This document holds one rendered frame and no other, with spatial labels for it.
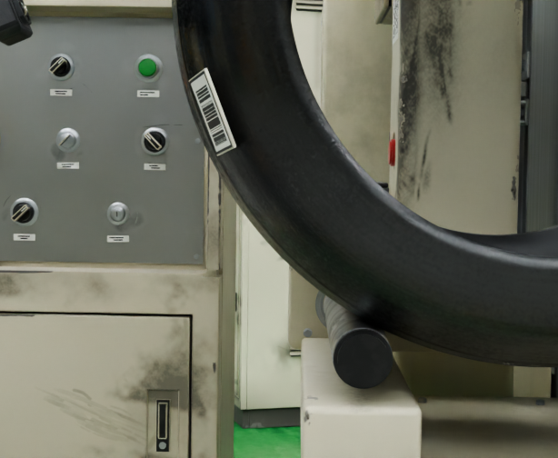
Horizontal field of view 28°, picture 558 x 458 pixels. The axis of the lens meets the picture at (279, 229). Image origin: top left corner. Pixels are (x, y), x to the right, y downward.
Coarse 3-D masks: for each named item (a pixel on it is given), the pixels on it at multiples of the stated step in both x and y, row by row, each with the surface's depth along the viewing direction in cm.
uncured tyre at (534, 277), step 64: (192, 0) 83; (256, 0) 80; (192, 64) 84; (256, 64) 81; (256, 128) 81; (320, 128) 81; (256, 192) 84; (320, 192) 81; (384, 192) 81; (320, 256) 84; (384, 256) 82; (448, 256) 81; (512, 256) 81; (384, 320) 85; (448, 320) 83; (512, 320) 82
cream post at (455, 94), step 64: (448, 0) 119; (512, 0) 119; (448, 64) 120; (512, 64) 120; (448, 128) 120; (512, 128) 120; (448, 192) 120; (512, 192) 120; (448, 384) 121; (512, 384) 122
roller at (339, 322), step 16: (336, 304) 103; (336, 320) 95; (352, 320) 90; (336, 336) 87; (352, 336) 84; (368, 336) 84; (384, 336) 86; (336, 352) 84; (352, 352) 84; (368, 352) 84; (384, 352) 84; (336, 368) 84; (352, 368) 84; (368, 368) 84; (384, 368) 84; (352, 384) 85; (368, 384) 84
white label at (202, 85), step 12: (204, 72) 81; (192, 84) 84; (204, 84) 82; (204, 96) 82; (216, 96) 81; (204, 108) 83; (216, 108) 81; (204, 120) 84; (216, 120) 82; (216, 132) 83; (228, 132) 81; (216, 144) 84; (228, 144) 82
